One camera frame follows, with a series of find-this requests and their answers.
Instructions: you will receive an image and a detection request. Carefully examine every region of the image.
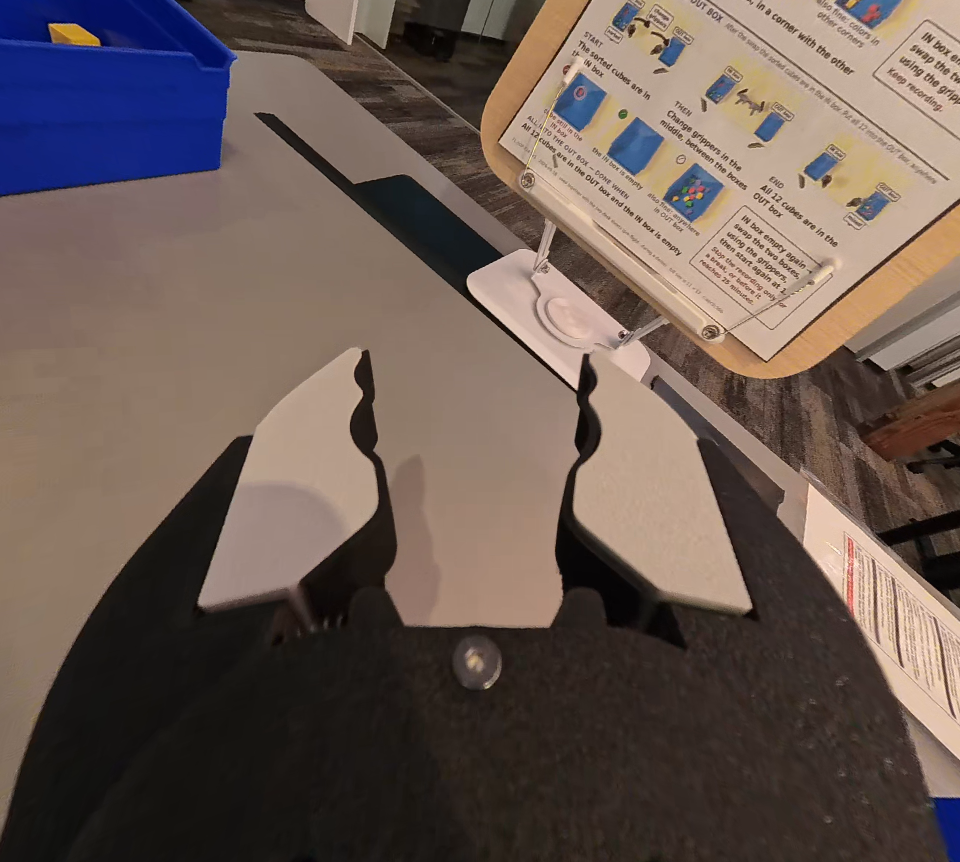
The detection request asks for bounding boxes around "dark low cabinet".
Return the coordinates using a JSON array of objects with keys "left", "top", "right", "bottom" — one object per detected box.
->
[{"left": 399, "top": 0, "right": 477, "bottom": 62}]

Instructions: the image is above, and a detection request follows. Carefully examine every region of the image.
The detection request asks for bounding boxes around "black table frame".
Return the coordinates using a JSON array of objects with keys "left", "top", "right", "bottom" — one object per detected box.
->
[{"left": 877, "top": 438, "right": 960, "bottom": 608}]

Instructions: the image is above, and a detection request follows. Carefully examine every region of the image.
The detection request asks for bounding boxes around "blue plastic bin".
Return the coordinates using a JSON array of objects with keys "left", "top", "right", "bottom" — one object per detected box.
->
[
  {"left": 926, "top": 795, "right": 960, "bottom": 862},
  {"left": 0, "top": 0, "right": 238, "bottom": 197}
]

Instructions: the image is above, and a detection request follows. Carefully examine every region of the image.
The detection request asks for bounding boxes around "laminated paper sheet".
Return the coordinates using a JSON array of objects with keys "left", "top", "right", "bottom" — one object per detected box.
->
[{"left": 801, "top": 483, "right": 960, "bottom": 758}]

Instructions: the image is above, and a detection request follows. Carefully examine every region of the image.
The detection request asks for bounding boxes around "illustrated instruction sheet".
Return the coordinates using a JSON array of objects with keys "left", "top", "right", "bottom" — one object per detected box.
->
[{"left": 498, "top": 0, "right": 960, "bottom": 362}]

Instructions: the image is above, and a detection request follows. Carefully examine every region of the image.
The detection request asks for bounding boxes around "wooden post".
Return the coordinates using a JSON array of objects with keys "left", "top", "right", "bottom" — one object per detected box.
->
[{"left": 862, "top": 382, "right": 960, "bottom": 462}]

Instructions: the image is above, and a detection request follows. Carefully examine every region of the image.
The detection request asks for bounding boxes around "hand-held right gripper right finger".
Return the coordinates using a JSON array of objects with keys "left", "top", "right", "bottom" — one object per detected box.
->
[{"left": 556, "top": 351, "right": 753, "bottom": 627}]

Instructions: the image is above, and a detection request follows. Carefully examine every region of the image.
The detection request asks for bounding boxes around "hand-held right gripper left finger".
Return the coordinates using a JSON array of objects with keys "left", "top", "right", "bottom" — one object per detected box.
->
[{"left": 196, "top": 348, "right": 399, "bottom": 632}]

